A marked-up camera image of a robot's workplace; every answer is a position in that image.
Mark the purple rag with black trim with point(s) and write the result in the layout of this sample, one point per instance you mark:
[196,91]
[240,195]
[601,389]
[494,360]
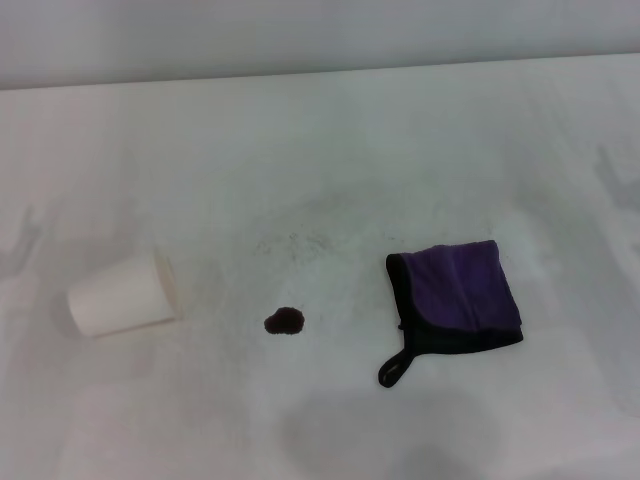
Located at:
[457,290]

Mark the white paper cup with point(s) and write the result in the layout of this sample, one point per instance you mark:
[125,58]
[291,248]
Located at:
[117,295]

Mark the black liquid stain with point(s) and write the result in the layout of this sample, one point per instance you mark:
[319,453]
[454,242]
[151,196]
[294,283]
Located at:
[284,321]

